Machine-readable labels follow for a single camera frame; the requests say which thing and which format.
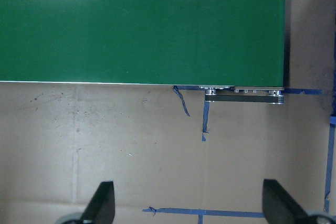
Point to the green conveyor belt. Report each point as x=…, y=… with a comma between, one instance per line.
x=232, y=48

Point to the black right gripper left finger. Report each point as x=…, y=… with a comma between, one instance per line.
x=101, y=208

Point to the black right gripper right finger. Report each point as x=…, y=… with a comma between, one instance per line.
x=279, y=207

